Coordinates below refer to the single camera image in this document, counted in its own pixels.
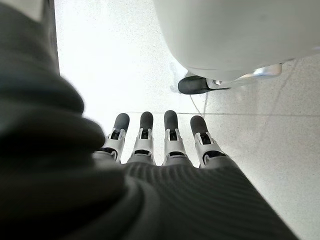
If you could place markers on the grey robot left leg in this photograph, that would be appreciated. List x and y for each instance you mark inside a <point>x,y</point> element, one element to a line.
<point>237,37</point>

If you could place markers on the black robot left foot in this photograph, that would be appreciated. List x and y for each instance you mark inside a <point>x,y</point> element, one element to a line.
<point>192,85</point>

